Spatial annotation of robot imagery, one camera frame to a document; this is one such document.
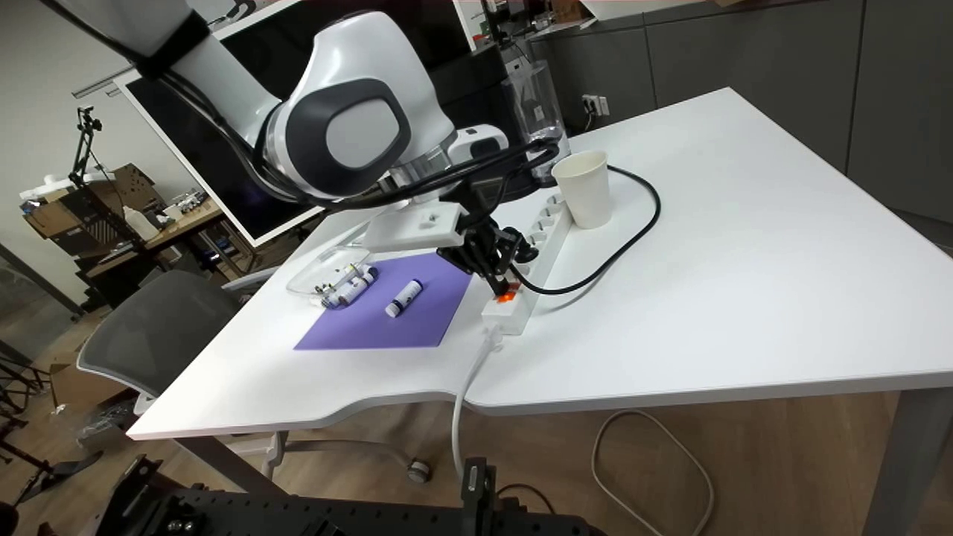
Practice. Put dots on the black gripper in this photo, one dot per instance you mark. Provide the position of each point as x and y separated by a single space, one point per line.
477 239

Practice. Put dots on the white power strip red switch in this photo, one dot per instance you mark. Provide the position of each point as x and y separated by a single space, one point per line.
526 286

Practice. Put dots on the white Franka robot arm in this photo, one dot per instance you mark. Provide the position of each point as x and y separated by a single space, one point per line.
346 61

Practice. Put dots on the white paper cup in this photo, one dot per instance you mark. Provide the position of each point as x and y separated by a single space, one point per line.
584 187

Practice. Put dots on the white marker purple cap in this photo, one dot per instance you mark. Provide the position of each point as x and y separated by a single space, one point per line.
404 297

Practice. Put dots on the purple mat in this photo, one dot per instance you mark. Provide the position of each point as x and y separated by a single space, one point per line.
398 329

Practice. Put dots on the clear plastic water container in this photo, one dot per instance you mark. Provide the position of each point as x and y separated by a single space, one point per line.
533 99

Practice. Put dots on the black coffee machine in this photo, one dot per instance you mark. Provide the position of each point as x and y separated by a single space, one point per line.
477 85

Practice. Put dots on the clear plastic bowl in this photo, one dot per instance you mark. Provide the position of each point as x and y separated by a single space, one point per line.
316 262

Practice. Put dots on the white curved computer monitor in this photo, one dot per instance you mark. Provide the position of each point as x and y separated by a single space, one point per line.
213 187

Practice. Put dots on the grey cabinet counter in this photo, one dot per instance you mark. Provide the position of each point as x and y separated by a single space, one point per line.
774 70

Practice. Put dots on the grey office chair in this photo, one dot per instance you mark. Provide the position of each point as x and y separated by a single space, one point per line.
159 330

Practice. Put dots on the cluttered wooden desk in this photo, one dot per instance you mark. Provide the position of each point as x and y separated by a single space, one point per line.
119 225

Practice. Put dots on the grey table leg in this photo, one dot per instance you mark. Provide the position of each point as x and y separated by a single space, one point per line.
910 464

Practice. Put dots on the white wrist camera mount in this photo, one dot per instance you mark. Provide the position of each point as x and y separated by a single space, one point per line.
418 226

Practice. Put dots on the white wall outlet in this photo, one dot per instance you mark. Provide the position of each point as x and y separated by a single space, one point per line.
594 105

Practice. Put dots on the black camera tripod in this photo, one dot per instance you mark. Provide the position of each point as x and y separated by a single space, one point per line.
89 138

